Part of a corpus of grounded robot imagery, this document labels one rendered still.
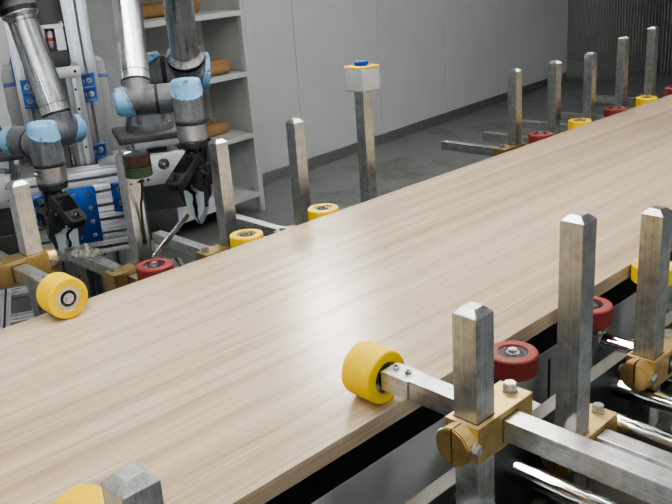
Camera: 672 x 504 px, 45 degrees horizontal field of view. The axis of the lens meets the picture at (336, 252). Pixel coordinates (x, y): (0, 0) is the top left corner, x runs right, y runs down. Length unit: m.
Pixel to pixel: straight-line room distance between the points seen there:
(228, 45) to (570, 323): 4.28
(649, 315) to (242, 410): 0.65
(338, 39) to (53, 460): 5.52
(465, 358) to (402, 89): 6.26
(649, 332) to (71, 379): 0.92
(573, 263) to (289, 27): 5.06
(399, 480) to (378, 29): 5.79
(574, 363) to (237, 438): 0.47
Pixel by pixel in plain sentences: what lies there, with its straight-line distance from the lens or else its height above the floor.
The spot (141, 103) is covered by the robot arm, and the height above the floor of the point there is 1.20.
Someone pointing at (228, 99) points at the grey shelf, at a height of 0.71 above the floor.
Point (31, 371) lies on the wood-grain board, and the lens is 1.44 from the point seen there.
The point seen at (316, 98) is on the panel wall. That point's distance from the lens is 6.28.
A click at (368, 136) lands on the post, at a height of 1.02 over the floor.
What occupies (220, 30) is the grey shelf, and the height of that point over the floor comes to 1.13.
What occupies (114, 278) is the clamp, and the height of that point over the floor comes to 0.86.
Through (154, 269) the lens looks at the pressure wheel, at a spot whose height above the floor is 0.91.
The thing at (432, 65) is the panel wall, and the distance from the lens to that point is 7.54.
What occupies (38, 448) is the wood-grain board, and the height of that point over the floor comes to 0.90.
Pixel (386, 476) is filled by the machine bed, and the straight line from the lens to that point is 1.28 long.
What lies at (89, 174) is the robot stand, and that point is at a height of 0.94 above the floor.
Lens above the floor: 1.50
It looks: 20 degrees down
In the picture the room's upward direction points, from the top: 4 degrees counter-clockwise
